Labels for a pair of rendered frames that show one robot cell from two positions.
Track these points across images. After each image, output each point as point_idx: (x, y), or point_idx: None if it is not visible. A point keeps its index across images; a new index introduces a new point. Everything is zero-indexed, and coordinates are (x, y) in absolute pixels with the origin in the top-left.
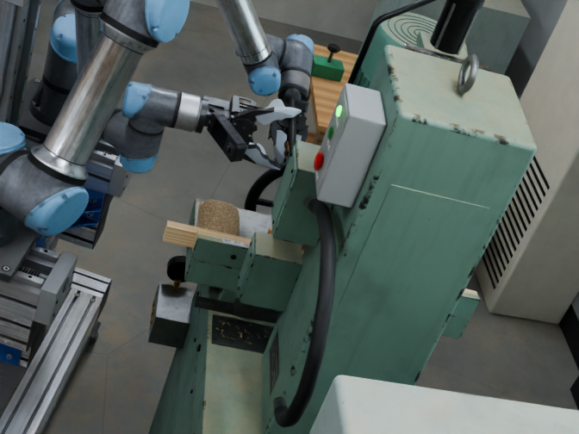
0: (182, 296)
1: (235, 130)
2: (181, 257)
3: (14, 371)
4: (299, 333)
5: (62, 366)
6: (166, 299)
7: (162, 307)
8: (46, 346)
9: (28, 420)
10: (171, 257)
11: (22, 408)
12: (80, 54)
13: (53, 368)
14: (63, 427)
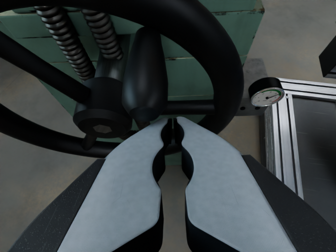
0: (246, 86)
1: None
2: (274, 83)
3: (305, 164)
4: None
5: (279, 171)
6: (260, 78)
7: (260, 68)
8: (297, 187)
9: (279, 125)
10: (284, 91)
11: (286, 132)
12: None
13: (284, 167)
14: None
